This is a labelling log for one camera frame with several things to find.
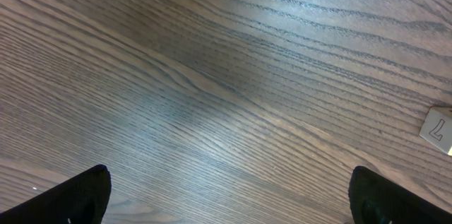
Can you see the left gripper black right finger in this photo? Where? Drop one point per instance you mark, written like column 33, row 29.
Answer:
column 377, row 200

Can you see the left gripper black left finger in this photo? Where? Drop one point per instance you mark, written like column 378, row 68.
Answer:
column 81, row 199

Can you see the yellow block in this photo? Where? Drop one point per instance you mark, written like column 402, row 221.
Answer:
column 437, row 127

